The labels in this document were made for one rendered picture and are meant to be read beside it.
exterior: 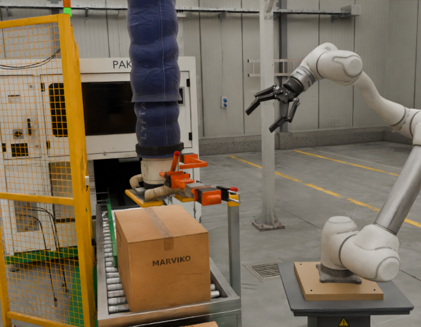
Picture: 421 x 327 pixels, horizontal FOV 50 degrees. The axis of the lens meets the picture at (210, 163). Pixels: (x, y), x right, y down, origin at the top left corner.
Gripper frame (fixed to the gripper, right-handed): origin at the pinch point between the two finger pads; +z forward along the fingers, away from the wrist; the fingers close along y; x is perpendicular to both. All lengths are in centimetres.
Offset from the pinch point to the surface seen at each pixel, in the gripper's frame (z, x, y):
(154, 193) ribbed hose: 51, 18, -23
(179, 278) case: 72, 60, -6
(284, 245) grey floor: 3, 310, -74
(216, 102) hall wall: -180, 718, -617
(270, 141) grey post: -73, 295, -168
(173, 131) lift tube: 24.5, 15.6, -39.9
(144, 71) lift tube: 16, -7, -58
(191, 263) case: 62, 59, -7
